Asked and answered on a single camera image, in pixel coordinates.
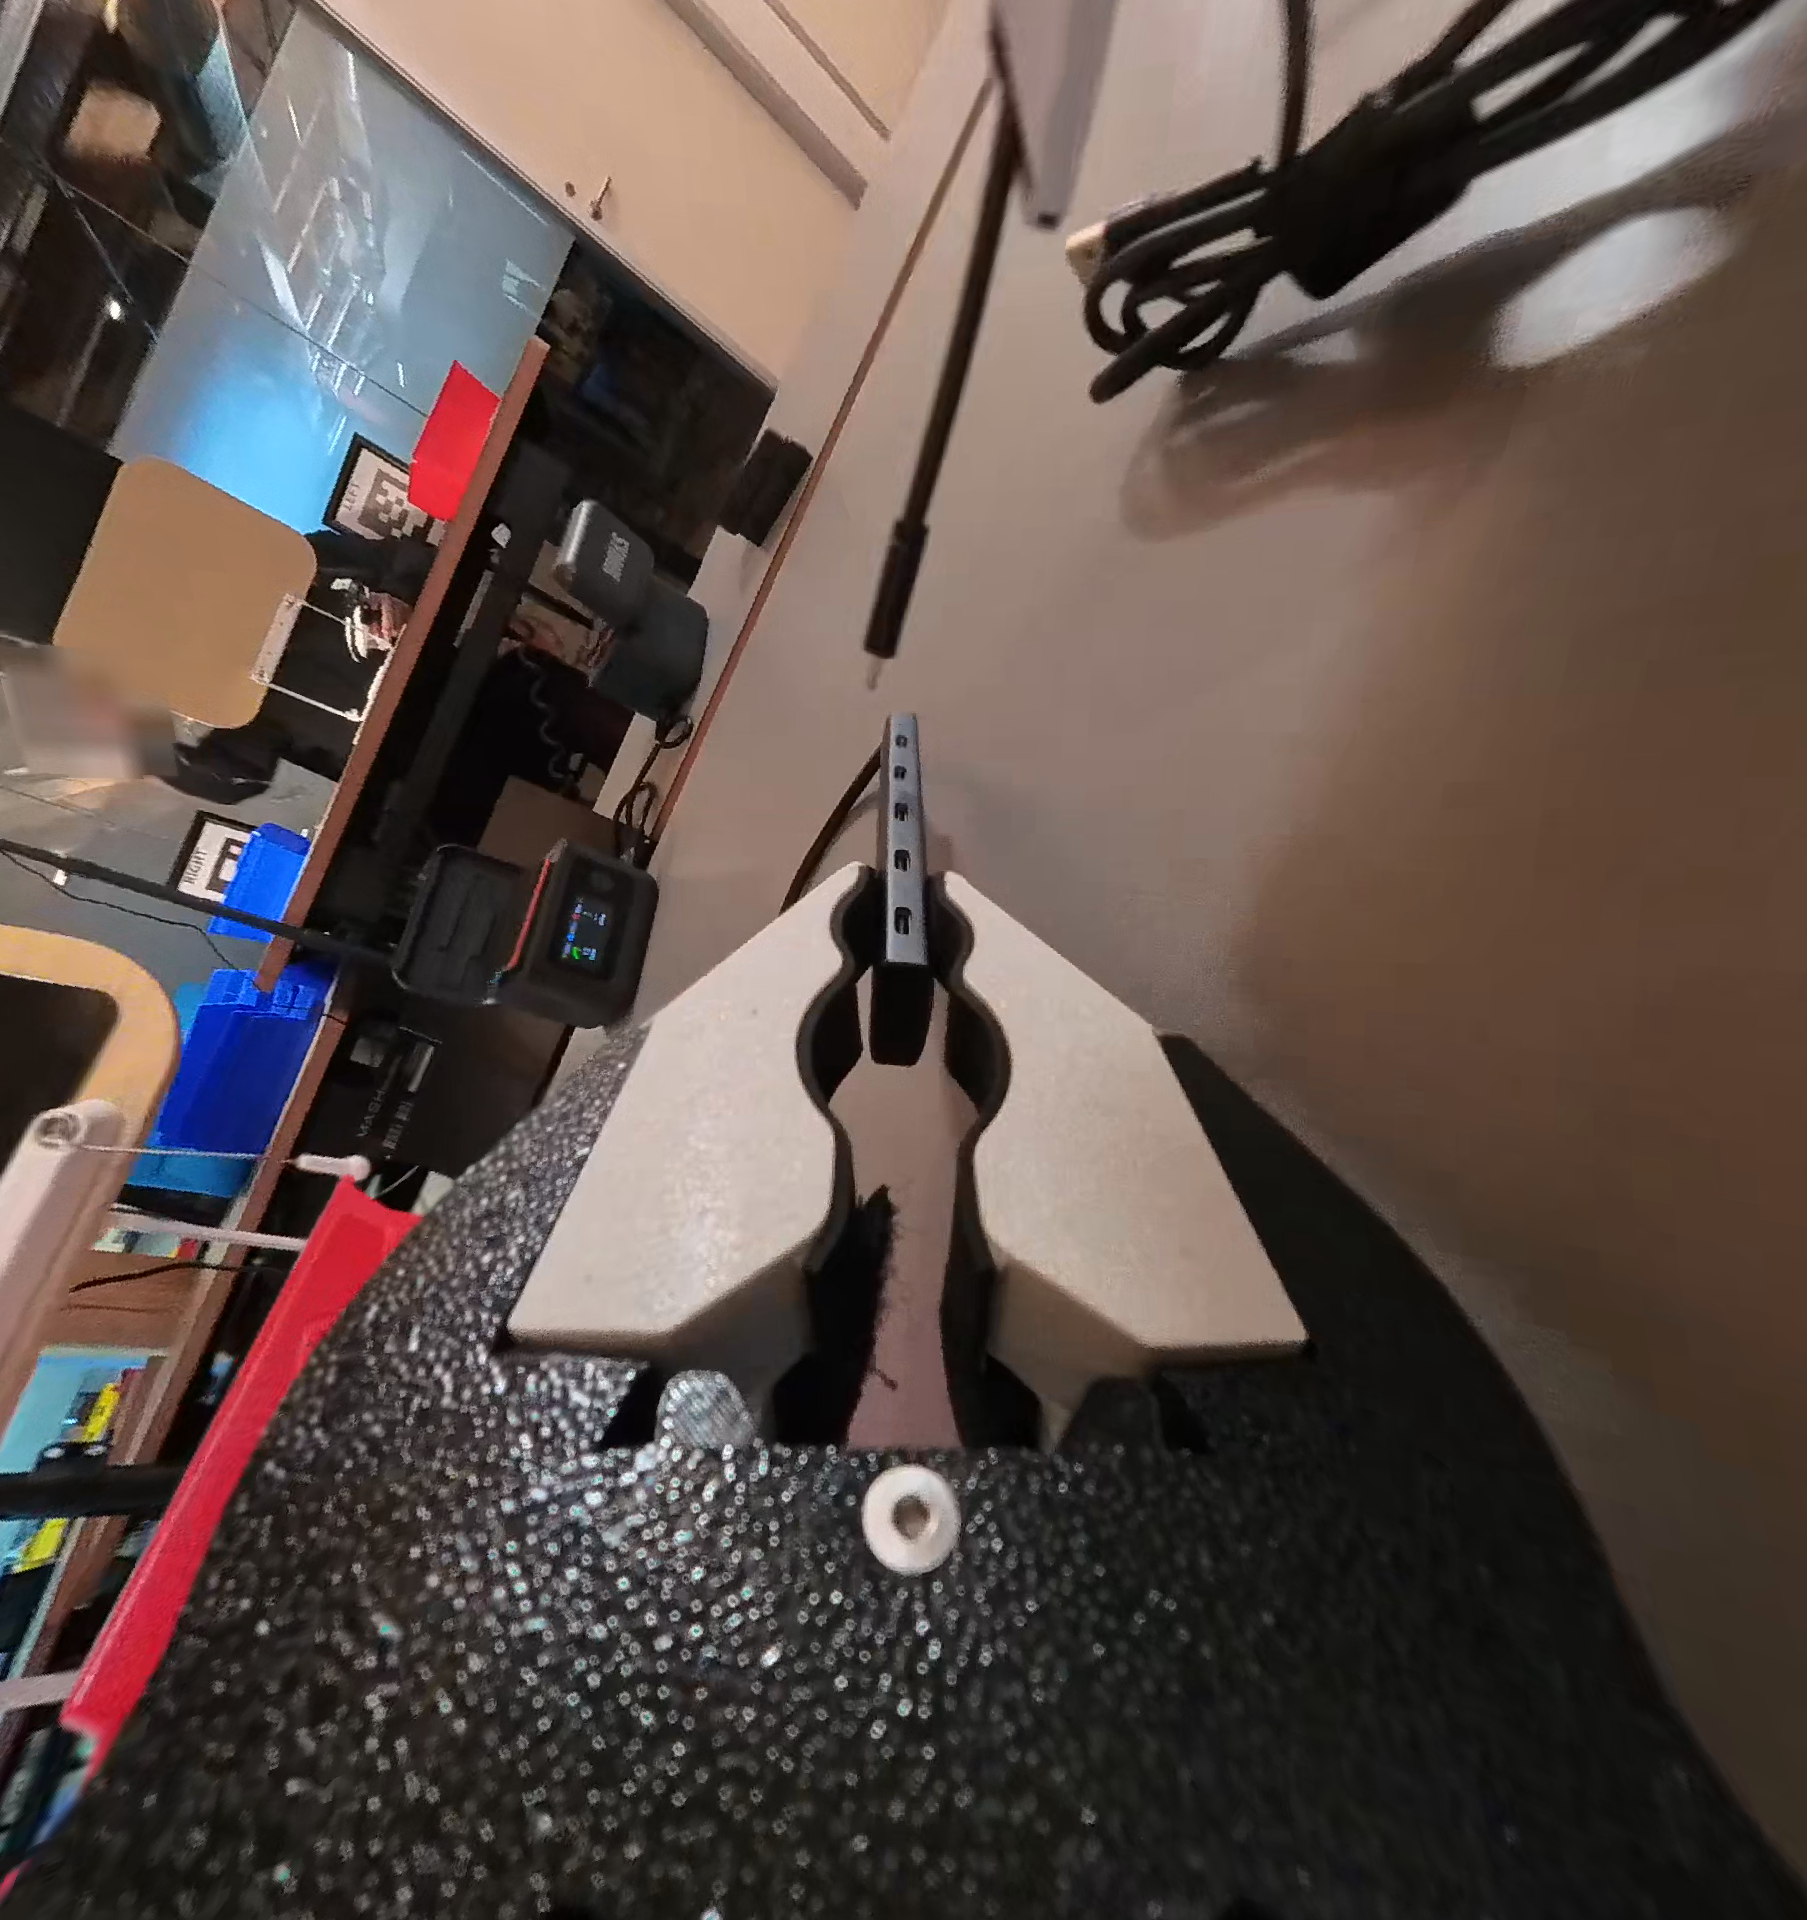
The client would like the slim grey usb hub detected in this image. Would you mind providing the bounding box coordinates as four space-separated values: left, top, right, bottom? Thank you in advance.
865 711 947 1069

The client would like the black usb-c cable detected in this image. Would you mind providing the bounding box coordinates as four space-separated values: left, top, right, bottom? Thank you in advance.
861 103 1025 695

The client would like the wooden chair back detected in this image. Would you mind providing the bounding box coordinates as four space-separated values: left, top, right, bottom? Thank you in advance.
55 455 319 731

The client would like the stack of blue bins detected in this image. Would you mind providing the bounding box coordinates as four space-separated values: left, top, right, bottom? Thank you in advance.
149 960 341 1202

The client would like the white pole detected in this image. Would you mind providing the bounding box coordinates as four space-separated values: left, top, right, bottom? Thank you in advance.
0 1101 131 1517

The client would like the red sheet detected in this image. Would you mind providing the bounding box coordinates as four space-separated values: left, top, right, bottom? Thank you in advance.
411 360 503 519

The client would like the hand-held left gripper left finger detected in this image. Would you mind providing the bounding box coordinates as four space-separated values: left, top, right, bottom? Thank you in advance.
505 862 875 1442

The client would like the black wall box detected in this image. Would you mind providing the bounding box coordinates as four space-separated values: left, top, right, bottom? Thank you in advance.
725 429 815 545

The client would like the wooden framed dark panel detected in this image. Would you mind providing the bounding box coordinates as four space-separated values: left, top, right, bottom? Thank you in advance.
0 914 185 1278

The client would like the black monitor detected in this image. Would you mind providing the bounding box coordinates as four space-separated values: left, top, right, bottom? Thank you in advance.
0 374 125 647

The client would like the thin black rod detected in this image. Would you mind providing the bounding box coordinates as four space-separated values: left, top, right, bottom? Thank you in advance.
0 816 395 962

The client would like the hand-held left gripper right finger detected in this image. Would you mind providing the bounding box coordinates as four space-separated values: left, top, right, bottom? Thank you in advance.
929 870 1309 1452

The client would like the black and white printed tag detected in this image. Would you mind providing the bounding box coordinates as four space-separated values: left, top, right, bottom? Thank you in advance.
175 810 267 902
325 434 449 550

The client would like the bundled black usb cable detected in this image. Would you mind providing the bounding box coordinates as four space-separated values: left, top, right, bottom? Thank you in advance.
1067 0 1789 407

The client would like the blue storage bin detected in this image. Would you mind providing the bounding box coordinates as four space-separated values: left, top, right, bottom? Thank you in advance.
205 821 315 944

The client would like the brown cardboard box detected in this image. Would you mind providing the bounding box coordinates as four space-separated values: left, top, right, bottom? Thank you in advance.
483 779 619 876

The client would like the black hub cable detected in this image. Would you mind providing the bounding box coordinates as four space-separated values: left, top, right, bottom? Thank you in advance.
783 750 887 909

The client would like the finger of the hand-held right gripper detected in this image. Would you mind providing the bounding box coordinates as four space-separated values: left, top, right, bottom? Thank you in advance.
993 0 1117 230

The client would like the wooden-edged desk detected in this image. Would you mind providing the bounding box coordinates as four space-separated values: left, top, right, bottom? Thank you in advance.
255 336 575 992

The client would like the grey boxy device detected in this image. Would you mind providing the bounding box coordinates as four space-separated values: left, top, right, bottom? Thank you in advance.
547 498 713 721

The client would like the red plastic part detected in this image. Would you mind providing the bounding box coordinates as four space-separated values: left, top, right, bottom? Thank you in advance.
59 1175 425 1779

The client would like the black device with small screen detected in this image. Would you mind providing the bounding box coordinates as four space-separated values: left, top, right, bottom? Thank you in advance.
389 840 661 1032

